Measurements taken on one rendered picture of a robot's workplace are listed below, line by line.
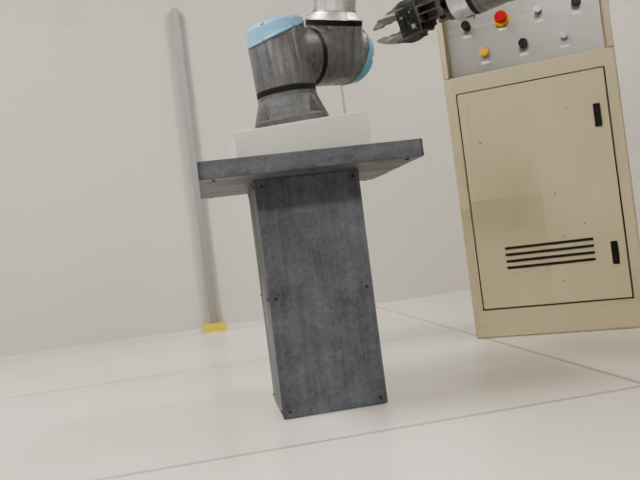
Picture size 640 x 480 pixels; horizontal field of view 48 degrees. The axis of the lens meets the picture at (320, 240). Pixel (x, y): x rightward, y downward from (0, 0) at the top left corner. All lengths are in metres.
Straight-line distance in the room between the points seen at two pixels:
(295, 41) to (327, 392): 0.84
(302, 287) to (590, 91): 1.25
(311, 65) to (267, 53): 0.12
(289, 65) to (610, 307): 1.33
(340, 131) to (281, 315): 0.45
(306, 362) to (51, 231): 2.72
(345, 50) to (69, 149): 2.59
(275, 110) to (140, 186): 2.48
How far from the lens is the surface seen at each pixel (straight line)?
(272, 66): 1.77
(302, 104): 1.75
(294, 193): 1.67
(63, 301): 4.20
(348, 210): 1.69
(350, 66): 1.91
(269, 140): 1.66
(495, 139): 2.50
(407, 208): 4.29
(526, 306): 2.50
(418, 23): 1.62
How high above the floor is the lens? 0.40
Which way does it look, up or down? level
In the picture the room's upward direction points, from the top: 7 degrees counter-clockwise
